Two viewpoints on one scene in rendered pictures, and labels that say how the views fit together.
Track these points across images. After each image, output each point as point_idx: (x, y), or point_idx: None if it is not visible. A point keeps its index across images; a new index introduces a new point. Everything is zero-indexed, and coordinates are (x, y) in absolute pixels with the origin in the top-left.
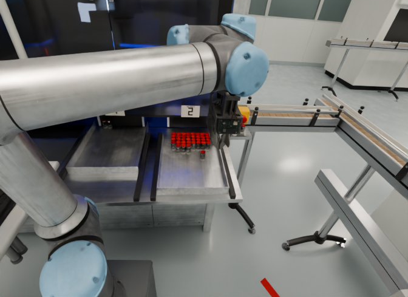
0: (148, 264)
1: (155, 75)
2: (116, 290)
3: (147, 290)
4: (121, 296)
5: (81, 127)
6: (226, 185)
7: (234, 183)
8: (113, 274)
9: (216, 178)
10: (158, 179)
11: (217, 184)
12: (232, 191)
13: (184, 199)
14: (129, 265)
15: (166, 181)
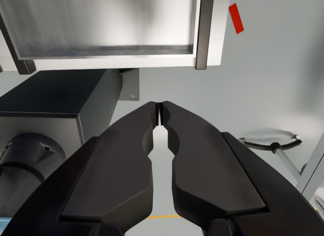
0: (73, 123)
1: None
2: (46, 168)
3: (81, 143)
4: (55, 163)
5: None
6: (192, 34)
7: (216, 14)
8: (37, 131)
9: None
10: (8, 28)
11: (170, 22)
12: (202, 56)
13: (96, 65)
14: (50, 123)
15: (36, 8)
